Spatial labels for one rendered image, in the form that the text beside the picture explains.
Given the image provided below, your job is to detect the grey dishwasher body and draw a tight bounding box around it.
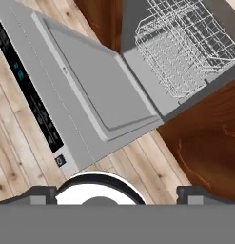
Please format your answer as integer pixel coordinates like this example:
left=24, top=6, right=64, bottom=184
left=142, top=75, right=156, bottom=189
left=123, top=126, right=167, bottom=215
left=120, top=0, right=235, bottom=124

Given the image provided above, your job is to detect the round white and black object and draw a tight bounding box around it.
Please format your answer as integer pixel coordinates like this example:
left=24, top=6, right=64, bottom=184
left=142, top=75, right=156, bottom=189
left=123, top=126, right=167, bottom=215
left=54, top=171, right=147, bottom=206

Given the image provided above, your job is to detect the white wire dishwasher rack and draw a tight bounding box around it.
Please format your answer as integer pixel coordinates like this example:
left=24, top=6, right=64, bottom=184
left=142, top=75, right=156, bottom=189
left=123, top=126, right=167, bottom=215
left=147, top=0, right=235, bottom=36
left=133, top=16, right=235, bottom=100

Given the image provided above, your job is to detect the grey dishwasher door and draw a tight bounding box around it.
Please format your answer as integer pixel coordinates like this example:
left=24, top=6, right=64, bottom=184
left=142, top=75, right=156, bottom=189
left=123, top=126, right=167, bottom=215
left=0, top=0, right=165, bottom=178

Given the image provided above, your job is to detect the brown wooden cupboard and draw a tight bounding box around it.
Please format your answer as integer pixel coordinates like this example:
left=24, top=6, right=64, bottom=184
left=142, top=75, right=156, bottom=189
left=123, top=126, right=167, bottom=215
left=73, top=0, right=125, bottom=53
left=156, top=77, right=235, bottom=204

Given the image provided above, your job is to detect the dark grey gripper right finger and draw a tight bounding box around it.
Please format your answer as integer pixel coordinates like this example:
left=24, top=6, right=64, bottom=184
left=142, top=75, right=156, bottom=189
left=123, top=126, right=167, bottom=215
left=176, top=185, right=235, bottom=206

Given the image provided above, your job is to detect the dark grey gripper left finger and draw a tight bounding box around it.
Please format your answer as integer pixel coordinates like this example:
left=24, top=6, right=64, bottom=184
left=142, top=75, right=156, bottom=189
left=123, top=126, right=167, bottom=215
left=0, top=185, right=58, bottom=206

